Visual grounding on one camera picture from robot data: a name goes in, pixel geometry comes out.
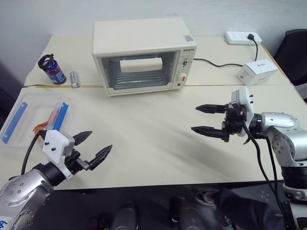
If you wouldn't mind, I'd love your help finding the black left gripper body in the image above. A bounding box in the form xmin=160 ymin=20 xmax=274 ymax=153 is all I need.
xmin=63 ymin=148 xmax=96 ymax=177

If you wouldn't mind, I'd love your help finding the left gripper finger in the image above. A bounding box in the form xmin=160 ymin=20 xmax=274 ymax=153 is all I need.
xmin=89 ymin=144 xmax=113 ymax=171
xmin=71 ymin=130 xmax=94 ymax=147

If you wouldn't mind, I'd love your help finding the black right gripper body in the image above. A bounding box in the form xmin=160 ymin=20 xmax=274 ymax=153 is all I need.
xmin=221 ymin=102 xmax=248 ymax=143

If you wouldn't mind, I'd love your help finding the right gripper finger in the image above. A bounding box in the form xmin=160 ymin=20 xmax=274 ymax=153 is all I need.
xmin=190 ymin=125 xmax=227 ymax=142
xmin=195 ymin=103 xmax=226 ymax=115

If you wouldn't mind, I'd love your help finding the white toaster oven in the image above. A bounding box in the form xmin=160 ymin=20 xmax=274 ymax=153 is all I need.
xmin=92 ymin=17 xmax=198 ymax=97

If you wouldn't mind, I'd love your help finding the blue container clip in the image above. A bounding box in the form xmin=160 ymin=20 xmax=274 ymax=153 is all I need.
xmin=0 ymin=101 xmax=28 ymax=145
xmin=50 ymin=102 xmax=70 ymax=132

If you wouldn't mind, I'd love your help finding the white cardboard box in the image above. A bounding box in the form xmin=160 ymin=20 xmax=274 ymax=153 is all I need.
xmin=237 ymin=58 xmax=279 ymax=87

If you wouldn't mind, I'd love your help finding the clear plastic container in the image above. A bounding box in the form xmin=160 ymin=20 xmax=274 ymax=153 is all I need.
xmin=0 ymin=92 xmax=71 ymax=151

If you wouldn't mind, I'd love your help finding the blue labelled bottle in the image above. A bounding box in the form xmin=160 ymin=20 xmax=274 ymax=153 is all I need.
xmin=44 ymin=59 xmax=67 ymax=85

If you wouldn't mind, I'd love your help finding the white power strip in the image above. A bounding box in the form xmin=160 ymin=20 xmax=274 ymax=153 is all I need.
xmin=224 ymin=30 xmax=263 ymax=46

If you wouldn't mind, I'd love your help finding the black chair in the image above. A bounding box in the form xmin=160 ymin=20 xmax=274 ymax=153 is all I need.
xmin=273 ymin=28 xmax=307 ymax=102

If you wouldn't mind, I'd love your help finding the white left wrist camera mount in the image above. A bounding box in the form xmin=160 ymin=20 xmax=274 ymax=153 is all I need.
xmin=42 ymin=129 xmax=76 ymax=181

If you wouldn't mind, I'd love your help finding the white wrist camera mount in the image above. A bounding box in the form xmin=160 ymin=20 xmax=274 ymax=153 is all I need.
xmin=230 ymin=86 xmax=255 ymax=138
xmin=42 ymin=129 xmax=76 ymax=181

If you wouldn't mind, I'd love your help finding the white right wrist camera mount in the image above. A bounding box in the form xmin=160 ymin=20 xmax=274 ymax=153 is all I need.
xmin=230 ymin=86 xmax=255 ymax=138

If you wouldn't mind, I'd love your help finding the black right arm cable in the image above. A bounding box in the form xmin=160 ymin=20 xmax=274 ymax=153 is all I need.
xmin=241 ymin=119 xmax=293 ymax=230

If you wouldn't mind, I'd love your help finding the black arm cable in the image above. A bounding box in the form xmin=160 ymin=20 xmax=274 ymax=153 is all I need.
xmin=21 ymin=130 xmax=47 ymax=176
xmin=241 ymin=119 xmax=293 ymax=230

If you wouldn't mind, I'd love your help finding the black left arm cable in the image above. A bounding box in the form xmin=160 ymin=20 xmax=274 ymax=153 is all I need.
xmin=21 ymin=130 xmax=47 ymax=176

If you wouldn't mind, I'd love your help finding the black power cable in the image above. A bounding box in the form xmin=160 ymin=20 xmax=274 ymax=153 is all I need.
xmin=193 ymin=38 xmax=260 ymax=68

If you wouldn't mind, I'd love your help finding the metal oven wire rack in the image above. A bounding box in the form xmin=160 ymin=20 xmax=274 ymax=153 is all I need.
xmin=110 ymin=70 xmax=169 ymax=88

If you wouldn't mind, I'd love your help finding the black ring lid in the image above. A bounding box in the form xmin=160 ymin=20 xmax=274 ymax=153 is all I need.
xmin=37 ymin=54 xmax=55 ymax=71

